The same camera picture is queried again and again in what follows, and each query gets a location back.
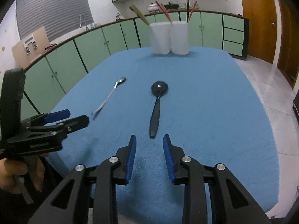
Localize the silver metal spoon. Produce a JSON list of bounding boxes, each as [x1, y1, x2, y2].
[[91, 77, 127, 120]]

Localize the black plastic spoon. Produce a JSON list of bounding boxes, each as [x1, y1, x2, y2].
[[149, 81, 168, 139]]

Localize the plain wooden chopstick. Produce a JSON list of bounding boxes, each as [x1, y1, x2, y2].
[[129, 6, 150, 27]]

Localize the red patterned chopstick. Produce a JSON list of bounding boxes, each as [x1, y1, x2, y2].
[[161, 4, 172, 23], [155, 1, 172, 23]]

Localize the red floral wooden chopstick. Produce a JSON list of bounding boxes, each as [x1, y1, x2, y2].
[[187, 1, 197, 23]]

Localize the black chopstick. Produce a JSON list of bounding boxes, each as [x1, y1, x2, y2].
[[186, 0, 189, 23]]

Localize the green lower kitchen cabinets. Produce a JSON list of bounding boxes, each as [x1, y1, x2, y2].
[[21, 12, 249, 119]]

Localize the chrome kitchen faucet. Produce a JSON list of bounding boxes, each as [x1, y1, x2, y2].
[[79, 15, 89, 31]]

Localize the person's left hand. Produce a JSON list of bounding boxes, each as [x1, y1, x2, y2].
[[1, 153, 49, 199]]

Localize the pink cloth on counter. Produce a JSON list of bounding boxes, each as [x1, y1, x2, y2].
[[45, 43, 57, 51]]

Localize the wooden board with scale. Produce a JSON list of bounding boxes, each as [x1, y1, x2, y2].
[[12, 26, 50, 69]]

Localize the blue table cloth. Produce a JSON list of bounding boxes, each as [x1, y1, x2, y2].
[[48, 47, 279, 223]]

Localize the grey window blind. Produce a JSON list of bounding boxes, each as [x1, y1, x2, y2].
[[16, 0, 94, 41]]

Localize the black glass cabinet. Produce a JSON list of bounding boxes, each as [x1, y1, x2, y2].
[[292, 94, 299, 121]]

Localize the white double utensil holder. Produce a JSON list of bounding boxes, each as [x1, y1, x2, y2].
[[149, 21, 190, 56]]

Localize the white cooking pot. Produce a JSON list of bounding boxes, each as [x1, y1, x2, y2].
[[147, 3, 160, 14]]

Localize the black wok on stove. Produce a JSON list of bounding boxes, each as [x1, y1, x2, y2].
[[164, 1, 179, 11]]

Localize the brown wooden door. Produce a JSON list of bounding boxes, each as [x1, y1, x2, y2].
[[242, 0, 277, 63]]

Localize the open wooden doorway frame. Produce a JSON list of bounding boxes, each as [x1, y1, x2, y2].
[[278, 0, 298, 88]]

